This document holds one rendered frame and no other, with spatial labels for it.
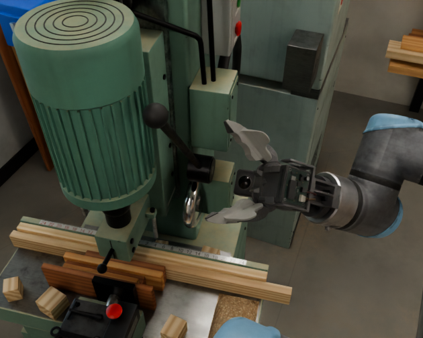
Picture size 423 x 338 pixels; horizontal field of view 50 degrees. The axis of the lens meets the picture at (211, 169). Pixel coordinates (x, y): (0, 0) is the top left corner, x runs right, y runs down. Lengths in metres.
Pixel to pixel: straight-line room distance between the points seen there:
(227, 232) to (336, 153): 1.62
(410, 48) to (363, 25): 0.54
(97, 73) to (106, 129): 0.09
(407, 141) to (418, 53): 1.83
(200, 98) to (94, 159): 0.27
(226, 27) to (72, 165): 0.40
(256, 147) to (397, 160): 0.25
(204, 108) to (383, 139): 0.34
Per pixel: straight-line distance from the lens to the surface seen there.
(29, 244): 1.17
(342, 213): 0.76
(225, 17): 0.91
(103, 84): 0.64
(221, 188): 1.02
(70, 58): 0.62
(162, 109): 0.60
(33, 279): 1.13
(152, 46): 0.79
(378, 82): 3.26
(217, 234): 1.26
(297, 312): 2.07
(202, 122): 0.93
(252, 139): 0.69
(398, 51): 2.61
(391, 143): 0.81
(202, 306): 1.02
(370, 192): 0.81
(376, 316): 2.15
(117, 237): 0.93
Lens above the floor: 1.79
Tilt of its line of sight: 44 degrees down
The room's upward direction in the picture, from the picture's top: straight up
